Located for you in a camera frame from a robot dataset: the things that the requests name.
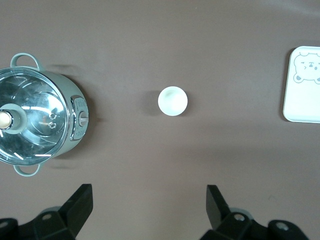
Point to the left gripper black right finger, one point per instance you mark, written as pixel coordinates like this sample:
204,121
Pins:
217,215

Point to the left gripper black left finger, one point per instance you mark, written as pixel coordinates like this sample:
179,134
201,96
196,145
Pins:
75,212

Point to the white IKEA cup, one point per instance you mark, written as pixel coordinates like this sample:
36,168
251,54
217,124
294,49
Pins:
172,101

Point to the glass pot lid with knob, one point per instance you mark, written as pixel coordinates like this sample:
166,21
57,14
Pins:
37,112

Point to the sage green electric pot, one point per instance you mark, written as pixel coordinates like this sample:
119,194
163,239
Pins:
75,90

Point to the cream tray with bear print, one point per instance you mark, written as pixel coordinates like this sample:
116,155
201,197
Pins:
300,100

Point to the brown table cover mat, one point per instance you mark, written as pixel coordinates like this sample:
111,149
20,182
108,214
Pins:
150,37

